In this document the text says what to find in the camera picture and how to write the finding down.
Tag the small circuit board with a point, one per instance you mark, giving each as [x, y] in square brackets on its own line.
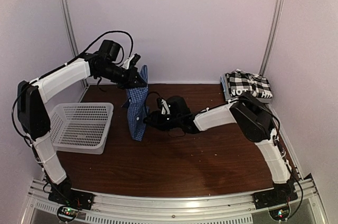
[279, 214]
[67, 214]

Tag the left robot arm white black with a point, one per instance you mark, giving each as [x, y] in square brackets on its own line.
[29, 106]

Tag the black white plaid shirt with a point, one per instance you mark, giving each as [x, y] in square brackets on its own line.
[240, 82]

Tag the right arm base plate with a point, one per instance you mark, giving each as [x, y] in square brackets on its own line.
[272, 198]

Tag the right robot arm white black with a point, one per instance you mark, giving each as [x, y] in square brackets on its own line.
[254, 120]

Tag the left small circuit board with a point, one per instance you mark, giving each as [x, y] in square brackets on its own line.
[67, 214]

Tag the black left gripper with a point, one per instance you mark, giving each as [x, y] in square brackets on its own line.
[128, 81]

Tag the white perforated plastic basket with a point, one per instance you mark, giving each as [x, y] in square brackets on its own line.
[81, 127]

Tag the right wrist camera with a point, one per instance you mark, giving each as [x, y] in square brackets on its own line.
[174, 105]

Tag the aluminium frame post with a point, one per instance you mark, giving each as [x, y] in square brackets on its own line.
[278, 8]
[69, 27]

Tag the front aluminium rail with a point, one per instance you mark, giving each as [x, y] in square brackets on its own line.
[230, 208]

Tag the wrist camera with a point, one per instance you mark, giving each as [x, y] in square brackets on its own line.
[174, 105]
[110, 50]

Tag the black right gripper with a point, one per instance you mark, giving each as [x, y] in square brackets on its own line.
[157, 121]

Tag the right aluminium frame post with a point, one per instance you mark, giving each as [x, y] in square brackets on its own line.
[278, 8]

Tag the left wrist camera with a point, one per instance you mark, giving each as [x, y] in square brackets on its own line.
[110, 50]

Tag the left aluminium frame post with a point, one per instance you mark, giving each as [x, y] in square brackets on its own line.
[69, 27]

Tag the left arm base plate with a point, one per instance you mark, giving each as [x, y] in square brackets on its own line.
[72, 198]

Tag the blue checked shirt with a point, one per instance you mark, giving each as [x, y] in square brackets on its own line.
[136, 109]

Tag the right small circuit board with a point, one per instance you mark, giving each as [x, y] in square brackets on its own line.
[279, 214]

